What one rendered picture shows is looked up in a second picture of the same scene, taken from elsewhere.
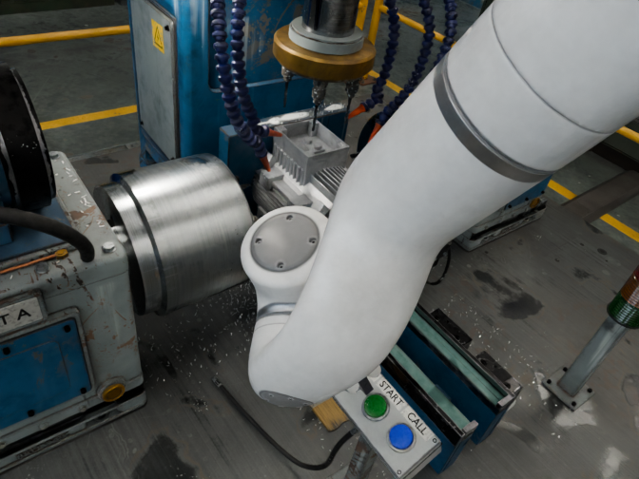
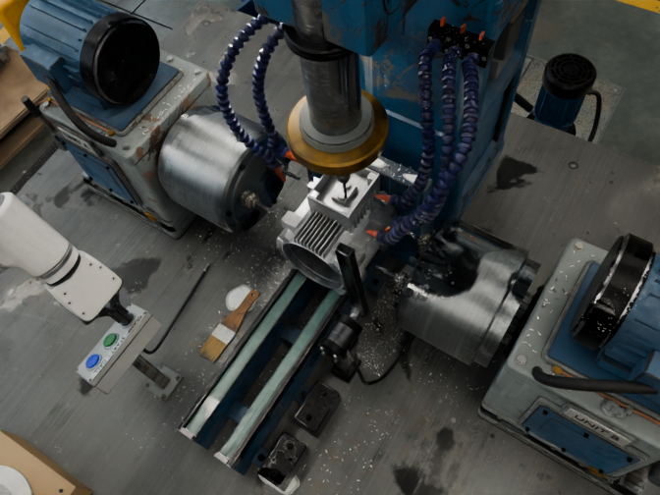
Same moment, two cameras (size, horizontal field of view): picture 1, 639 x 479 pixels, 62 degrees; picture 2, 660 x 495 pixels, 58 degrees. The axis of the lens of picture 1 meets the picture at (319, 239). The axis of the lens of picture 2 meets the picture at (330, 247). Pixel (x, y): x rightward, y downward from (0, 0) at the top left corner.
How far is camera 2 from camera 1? 112 cm
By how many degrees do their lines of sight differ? 53
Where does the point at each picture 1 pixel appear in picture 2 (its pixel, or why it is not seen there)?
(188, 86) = not seen: hidden behind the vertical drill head
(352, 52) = (319, 149)
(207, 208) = (201, 170)
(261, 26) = (384, 67)
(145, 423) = (165, 247)
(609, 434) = not seen: outside the picture
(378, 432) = (97, 350)
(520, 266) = (493, 481)
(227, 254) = (201, 204)
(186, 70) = not seen: hidden behind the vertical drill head
